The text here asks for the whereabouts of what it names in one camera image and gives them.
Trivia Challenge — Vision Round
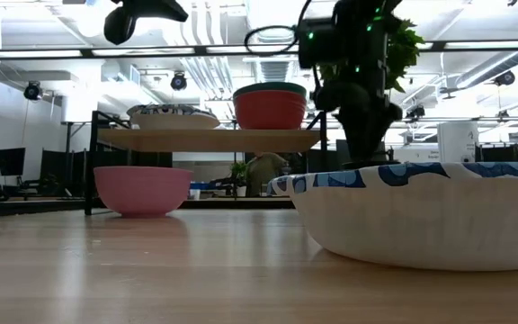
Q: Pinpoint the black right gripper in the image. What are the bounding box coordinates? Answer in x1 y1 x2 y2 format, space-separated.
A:
312 79 404 165

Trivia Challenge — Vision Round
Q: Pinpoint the orange plastic bowl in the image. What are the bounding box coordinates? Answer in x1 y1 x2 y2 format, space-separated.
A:
233 89 308 131

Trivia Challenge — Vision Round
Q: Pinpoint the teal green plastic bowl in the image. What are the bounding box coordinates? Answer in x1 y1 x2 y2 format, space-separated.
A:
232 81 308 100

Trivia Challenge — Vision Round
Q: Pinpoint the pink plastic bowl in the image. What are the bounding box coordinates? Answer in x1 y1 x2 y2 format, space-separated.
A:
93 165 194 220

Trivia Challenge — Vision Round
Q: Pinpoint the white cylinder appliance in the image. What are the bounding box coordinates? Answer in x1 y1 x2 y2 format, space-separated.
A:
437 121 480 164

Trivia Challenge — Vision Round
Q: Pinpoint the green leafy tree plant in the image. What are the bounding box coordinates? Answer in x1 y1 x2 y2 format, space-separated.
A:
317 17 425 171

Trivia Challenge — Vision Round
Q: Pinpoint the person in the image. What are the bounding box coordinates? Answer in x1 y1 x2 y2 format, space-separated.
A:
245 151 290 198

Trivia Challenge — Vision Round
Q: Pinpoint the small potted plant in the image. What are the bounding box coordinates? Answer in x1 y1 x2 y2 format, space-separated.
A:
229 160 250 198

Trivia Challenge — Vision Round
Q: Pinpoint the black computer monitor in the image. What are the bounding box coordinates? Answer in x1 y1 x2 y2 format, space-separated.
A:
0 147 27 178

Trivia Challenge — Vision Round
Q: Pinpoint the black ceiling camera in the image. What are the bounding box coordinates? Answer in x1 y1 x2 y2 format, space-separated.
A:
493 70 517 88
22 81 44 103
405 104 426 122
170 71 189 93

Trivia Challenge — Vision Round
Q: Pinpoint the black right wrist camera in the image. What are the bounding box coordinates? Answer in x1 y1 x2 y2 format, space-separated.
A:
297 19 337 70

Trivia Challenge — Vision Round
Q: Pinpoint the black camera cable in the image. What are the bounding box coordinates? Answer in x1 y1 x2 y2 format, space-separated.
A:
243 0 315 58

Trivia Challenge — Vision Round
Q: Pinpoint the wooden shelf with black frame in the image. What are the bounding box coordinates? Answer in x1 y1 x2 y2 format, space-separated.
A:
83 110 328 217

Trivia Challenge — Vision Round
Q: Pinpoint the black horizontal frame bar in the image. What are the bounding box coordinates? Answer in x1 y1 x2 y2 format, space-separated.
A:
0 40 518 62

